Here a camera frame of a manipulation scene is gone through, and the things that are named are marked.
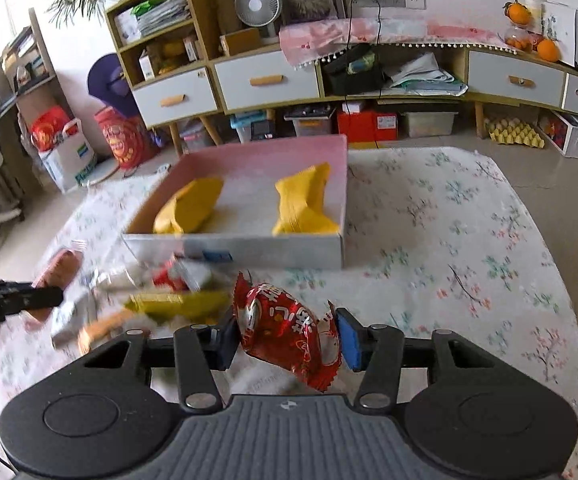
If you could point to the purple hat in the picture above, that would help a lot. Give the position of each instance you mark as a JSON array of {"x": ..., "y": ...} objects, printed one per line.
[{"x": 111, "y": 82}]

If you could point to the red gift bag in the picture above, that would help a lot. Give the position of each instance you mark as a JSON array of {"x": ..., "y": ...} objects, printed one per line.
[{"x": 124, "y": 137}]

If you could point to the red white snack packet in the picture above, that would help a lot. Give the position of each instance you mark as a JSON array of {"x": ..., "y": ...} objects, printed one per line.
[{"x": 179, "y": 275}]

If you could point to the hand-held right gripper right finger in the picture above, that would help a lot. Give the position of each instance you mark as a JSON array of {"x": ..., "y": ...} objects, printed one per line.
[{"x": 353, "y": 344}]

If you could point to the white patterned crate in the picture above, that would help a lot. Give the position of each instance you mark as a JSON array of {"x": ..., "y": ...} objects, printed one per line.
[{"x": 576, "y": 137}]

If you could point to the small clear packet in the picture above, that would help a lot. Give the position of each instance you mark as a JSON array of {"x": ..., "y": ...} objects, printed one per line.
[{"x": 71, "y": 320}]

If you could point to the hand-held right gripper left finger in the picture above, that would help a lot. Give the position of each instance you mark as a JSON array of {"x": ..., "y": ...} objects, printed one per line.
[{"x": 226, "y": 342}]

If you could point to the pink tasselled cloth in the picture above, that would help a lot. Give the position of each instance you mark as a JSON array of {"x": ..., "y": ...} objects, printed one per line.
[{"x": 409, "y": 30}]

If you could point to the stack of magazines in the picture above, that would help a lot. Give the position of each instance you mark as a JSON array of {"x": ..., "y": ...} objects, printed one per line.
[{"x": 161, "y": 12}]

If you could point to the low wooden console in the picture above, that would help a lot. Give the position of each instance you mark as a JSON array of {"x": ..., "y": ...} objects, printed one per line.
[{"x": 469, "y": 47}]

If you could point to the yellow snack packet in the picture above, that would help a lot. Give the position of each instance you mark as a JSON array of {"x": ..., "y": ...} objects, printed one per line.
[
  {"x": 301, "y": 200},
  {"x": 189, "y": 207}
]

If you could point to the clear lidded storage bin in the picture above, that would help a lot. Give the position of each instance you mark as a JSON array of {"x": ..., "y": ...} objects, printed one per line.
[{"x": 309, "y": 120}]

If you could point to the orange brown snack packet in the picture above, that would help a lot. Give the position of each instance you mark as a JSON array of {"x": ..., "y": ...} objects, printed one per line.
[{"x": 109, "y": 327}]

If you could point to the tall wooden shelf cabinet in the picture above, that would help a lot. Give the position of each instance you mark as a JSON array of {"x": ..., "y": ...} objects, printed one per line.
[{"x": 201, "y": 15}]

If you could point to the white box blue print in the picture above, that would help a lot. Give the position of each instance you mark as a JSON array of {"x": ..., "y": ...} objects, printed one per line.
[{"x": 71, "y": 160}]

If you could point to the red box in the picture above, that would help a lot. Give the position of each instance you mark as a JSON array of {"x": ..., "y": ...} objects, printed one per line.
[{"x": 366, "y": 125}]

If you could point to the pile of papers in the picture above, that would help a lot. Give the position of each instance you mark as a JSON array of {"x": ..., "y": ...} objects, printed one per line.
[{"x": 424, "y": 77}]

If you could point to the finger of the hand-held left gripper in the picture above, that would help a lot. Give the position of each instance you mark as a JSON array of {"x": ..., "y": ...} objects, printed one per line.
[{"x": 29, "y": 299}]

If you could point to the yellow egg carton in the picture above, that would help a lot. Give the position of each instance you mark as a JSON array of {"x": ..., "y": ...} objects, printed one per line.
[{"x": 514, "y": 132}]

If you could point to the black bag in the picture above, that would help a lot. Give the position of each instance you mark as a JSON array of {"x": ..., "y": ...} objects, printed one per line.
[{"x": 354, "y": 72}]

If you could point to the orange fruit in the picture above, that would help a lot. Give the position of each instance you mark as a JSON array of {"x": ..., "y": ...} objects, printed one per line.
[
  {"x": 548, "y": 50},
  {"x": 516, "y": 11}
]

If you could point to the wooden bookshelf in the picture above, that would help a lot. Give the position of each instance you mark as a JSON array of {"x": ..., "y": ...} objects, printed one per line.
[{"x": 24, "y": 60}]

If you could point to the white cardboard box pink inside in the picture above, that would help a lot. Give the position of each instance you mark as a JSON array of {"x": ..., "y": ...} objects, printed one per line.
[{"x": 264, "y": 252}]

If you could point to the red patterned bag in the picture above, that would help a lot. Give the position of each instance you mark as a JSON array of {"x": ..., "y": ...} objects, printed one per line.
[{"x": 51, "y": 127}]

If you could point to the glass jar with oranges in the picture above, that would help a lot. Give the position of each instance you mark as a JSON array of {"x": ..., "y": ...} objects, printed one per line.
[{"x": 519, "y": 37}]

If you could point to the small white desk fan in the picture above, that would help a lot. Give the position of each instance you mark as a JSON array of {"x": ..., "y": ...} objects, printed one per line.
[{"x": 256, "y": 5}]

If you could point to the clear plastic bin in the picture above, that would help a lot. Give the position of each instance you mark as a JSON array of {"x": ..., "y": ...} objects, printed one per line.
[{"x": 429, "y": 124}]

